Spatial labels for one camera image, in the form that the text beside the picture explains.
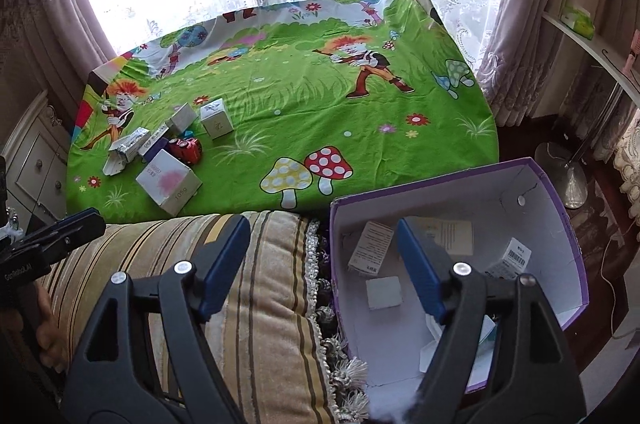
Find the cream carton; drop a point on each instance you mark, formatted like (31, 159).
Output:
(445, 236)

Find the grey square carton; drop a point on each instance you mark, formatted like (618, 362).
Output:
(384, 291)

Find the metal stand with round base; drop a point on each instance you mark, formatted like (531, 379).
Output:
(565, 184)

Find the striped beige cushion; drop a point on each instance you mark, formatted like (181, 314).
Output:
(280, 304)

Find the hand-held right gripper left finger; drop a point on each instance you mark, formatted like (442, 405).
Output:
(227, 264)

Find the purple cardboard box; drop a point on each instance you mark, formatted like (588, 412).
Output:
(540, 224)

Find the person's left hand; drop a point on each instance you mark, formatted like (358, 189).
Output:
(47, 329)

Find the white cotton fluff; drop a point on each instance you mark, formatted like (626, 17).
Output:
(395, 409)

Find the green cartoon printed bed sheet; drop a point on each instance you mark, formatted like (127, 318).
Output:
(300, 104)

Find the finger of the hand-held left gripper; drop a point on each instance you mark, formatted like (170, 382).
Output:
(70, 236)
(65, 222)

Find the silver carton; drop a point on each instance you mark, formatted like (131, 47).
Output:
(127, 146)

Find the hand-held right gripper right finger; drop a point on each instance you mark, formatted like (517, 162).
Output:
(420, 264)

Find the pink comb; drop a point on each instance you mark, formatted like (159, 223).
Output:
(635, 46)

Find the green tissue pack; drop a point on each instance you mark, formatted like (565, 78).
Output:
(577, 21)

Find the small grey carton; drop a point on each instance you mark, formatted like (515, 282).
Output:
(182, 116)

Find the white cube carton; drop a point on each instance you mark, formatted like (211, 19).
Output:
(216, 120)

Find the white carton with barcode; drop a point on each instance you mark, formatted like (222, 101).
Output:
(512, 259)

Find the red toy car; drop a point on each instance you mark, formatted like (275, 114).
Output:
(184, 150)

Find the cream lace curtain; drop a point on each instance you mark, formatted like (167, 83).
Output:
(627, 144)

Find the white carton with pink print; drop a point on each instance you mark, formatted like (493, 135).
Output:
(165, 179)

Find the white carton with purple print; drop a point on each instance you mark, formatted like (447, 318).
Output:
(155, 139)

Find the cream carved dresser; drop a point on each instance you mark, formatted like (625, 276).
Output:
(35, 164)

